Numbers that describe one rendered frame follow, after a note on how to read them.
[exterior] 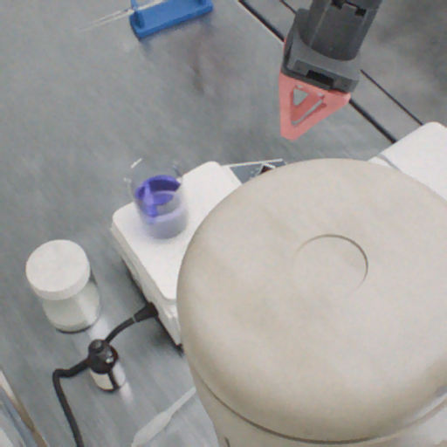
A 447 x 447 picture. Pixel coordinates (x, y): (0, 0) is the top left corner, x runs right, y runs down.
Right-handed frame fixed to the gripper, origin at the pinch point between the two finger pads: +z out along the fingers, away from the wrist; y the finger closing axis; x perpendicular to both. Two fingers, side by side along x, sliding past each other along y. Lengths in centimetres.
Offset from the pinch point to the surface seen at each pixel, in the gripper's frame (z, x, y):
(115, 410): 23.9, -6.8, 20.5
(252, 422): -28, -7, 66
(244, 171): 7.4, -2.1, -0.2
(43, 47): 16.4, -27.7, -24.3
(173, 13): 8.0, -14.3, -28.1
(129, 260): 14.6, -10.2, 10.3
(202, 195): 7.7, -5.7, 5.6
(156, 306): 16.1, -6.4, 13.5
